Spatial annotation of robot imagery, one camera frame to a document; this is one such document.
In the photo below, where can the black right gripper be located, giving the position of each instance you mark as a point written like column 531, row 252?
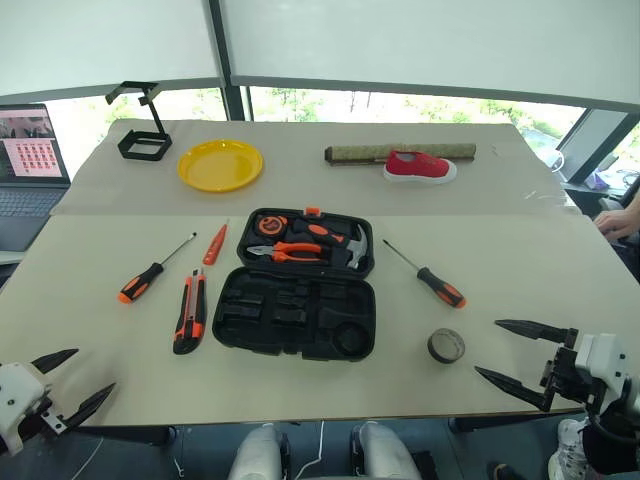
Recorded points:
column 562, row 372

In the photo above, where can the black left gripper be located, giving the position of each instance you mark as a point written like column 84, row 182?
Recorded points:
column 37, row 420

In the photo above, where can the grey tape roll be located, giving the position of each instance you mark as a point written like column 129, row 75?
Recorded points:
column 434, row 350

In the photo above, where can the orange black utility knife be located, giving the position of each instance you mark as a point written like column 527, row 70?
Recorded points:
column 190, row 320

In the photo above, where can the orange voltage tester pen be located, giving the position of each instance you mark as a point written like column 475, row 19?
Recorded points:
column 214, row 247

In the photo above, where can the black tool case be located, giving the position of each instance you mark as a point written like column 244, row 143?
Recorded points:
column 300, row 320

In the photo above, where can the bystander bare hand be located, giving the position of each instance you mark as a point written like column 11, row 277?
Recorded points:
column 614, row 224

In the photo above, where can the white sneaker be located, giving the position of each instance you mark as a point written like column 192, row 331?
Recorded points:
column 567, row 445

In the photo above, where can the silver rounded robot leg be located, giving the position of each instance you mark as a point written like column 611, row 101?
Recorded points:
column 385, row 452
column 257, row 455

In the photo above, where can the grey laptop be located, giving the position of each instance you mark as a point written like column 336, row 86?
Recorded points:
column 30, row 200

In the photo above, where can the purple small item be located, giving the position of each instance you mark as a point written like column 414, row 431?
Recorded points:
column 598, row 181

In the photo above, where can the claw hammer orange black grip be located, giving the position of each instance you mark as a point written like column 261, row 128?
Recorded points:
column 357, row 247

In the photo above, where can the red canvas shoe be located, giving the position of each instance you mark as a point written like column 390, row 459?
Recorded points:
column 425, row 167

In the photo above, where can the dark monitor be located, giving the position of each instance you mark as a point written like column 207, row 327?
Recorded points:
column 590, row 145

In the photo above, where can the orange black tape measure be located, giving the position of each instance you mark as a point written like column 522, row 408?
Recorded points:
column 270, row 224

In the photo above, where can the yellow plastic plate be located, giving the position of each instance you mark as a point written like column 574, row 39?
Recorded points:
column 220, row 166

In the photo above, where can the white roller blind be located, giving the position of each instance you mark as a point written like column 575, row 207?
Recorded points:
column 425, row 40
column 100, row 40

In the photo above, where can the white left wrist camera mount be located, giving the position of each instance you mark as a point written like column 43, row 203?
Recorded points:
column 15, row 395

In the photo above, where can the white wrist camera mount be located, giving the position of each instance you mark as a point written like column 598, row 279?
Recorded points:
column 15, row 395
column 605, row 355

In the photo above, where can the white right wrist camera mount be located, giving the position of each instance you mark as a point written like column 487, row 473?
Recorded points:
column 605, row 355

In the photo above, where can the dark window frame post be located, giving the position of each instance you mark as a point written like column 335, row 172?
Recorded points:
column 225, row 60

